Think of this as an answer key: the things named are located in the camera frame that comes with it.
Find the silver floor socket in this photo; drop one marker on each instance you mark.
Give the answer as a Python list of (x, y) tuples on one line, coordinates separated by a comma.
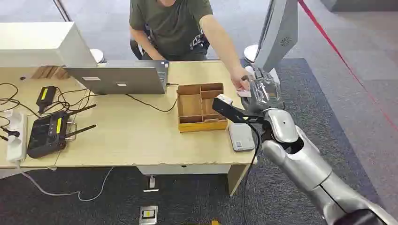
[(148, 215)]

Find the white round stool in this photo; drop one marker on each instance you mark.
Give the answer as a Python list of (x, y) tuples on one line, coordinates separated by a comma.
[(98, 55), (250, 52)]

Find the grey laptop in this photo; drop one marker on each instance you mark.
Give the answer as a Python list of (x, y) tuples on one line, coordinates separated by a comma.
[(121, 79)]

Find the large white box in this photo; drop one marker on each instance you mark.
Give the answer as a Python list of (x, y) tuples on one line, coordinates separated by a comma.
[(37, 43)]

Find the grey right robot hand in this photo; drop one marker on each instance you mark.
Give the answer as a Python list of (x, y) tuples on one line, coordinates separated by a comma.
[(264, 91)]

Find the pale grey flat device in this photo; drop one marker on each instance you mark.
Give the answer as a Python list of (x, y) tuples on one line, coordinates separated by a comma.
[(241, 136)]

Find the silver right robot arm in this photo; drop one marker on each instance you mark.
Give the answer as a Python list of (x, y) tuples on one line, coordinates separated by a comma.
[(307, 164)]

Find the person's left hand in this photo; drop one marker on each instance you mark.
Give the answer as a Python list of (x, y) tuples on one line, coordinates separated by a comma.
[(239, 77)]

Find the black bracket wrist camera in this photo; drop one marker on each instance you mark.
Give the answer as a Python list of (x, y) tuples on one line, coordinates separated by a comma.
[(231, 111)]

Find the red barrier tape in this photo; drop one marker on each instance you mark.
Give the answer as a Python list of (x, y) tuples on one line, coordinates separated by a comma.
[(342, 60)]

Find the person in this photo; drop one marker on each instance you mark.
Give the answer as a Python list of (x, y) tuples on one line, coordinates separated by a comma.
[(171, 28)]

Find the white floor plug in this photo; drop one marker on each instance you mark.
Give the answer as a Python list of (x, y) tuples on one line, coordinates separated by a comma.
[(151, 183)]

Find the wooden compartment card box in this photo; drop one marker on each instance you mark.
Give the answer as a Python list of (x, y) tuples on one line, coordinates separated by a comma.
[(199, 107)]

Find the black remote controller with antennas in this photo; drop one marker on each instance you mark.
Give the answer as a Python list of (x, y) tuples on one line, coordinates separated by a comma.
[(46, 135)]

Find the black charger with yellow label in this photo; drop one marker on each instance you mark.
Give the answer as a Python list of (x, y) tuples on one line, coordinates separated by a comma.
[(46, 97)]

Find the white power strip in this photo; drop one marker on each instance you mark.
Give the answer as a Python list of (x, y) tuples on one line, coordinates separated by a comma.
[(17, 139)]

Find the black plug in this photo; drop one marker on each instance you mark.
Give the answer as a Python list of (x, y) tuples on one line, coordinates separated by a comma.
[(11, 133)]

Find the wooden block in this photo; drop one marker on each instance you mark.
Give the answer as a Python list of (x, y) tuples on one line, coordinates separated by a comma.
[(49, 72)]

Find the pale wooden desk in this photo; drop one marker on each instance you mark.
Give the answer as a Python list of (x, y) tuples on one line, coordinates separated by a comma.
[(130, 139)]

